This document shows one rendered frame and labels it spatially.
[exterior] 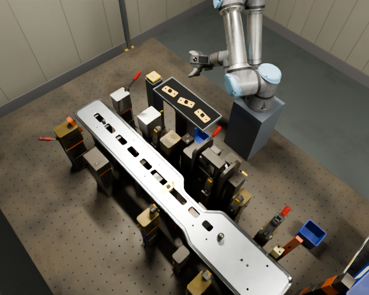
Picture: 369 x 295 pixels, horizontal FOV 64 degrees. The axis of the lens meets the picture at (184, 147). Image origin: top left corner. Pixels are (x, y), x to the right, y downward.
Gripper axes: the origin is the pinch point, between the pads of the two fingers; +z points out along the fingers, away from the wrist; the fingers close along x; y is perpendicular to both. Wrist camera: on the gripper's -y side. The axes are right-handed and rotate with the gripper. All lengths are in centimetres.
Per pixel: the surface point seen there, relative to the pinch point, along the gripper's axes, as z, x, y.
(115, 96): 19.2, -22.1, -36.7
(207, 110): -27.9, -29.3, -11.3
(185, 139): -23, -45, -21
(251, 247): -58, -90, -12
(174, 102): -14.8, -25.6, -21.6
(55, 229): 33, -96, -62
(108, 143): 11, -48, -44
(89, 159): 9, -56, -55
